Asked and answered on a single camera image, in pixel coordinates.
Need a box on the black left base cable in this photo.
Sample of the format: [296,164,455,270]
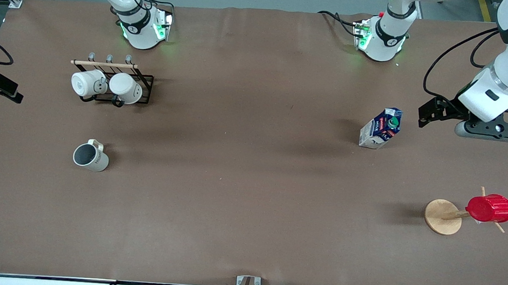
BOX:
[316,10,364,39]

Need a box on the wooden cup tree stand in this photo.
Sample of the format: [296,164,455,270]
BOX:
[423,183,508,240]

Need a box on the red ribbed plastic cup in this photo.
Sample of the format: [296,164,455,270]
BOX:
[465,193,508,225]

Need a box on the black wire mug rack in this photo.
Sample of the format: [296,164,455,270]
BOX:
[68,51,156,110]

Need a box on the long black left arm cable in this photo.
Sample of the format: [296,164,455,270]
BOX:
[421,23,502,118]

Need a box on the grey mug with lettering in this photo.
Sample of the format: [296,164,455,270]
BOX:
[72,138,111,173]

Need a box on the white ceramic mug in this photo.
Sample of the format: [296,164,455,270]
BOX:
[108,72,144,106]
[70,68,109,100]

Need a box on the short black left arm cable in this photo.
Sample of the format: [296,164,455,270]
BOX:
[469,29,501,70]

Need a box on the blue white milk carton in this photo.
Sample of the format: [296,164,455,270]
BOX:
[359,106,403,151]

